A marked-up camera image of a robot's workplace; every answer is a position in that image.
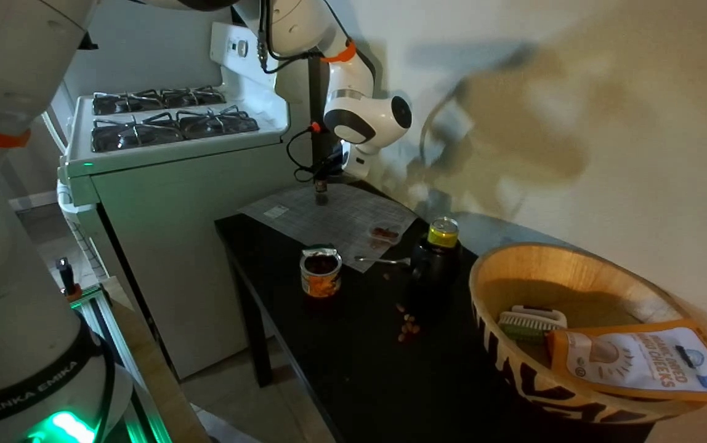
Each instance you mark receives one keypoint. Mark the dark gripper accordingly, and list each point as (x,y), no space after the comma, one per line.
(332,159)

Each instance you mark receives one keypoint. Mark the small dark spice bottle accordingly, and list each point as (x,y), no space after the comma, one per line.
(322,197)

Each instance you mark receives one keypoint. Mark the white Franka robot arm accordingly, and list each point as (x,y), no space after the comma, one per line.
(9,345)

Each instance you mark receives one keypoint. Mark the grey checked towel mat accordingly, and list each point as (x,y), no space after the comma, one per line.
(337,221)

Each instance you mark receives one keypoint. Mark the dark bottle yellow cap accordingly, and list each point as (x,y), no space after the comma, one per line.
(440,271)

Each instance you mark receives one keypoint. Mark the zebra pattern wooden bowl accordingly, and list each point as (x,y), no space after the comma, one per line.
(515,377)

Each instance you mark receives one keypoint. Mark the small ceramic mug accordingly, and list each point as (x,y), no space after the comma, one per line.
(322,276)

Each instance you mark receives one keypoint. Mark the small metal spoon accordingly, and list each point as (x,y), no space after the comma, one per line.
(393,261)

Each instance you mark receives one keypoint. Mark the white gas stove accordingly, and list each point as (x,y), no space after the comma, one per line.
(164,231)

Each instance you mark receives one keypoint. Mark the scattered red crumbs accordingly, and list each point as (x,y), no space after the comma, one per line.
(408,328)

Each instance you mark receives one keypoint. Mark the black side table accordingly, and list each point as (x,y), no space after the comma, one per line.
(354,361)

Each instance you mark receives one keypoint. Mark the small white brush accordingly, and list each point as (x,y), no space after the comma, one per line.
(532,320)

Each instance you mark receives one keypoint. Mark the black red knob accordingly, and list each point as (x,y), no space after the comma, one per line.
(64,276)

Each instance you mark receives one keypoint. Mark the orange white snack bag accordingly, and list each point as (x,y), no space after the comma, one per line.
(650,361)

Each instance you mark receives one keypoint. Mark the aluminium robot stand frame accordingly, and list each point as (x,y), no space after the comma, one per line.
(138,371)

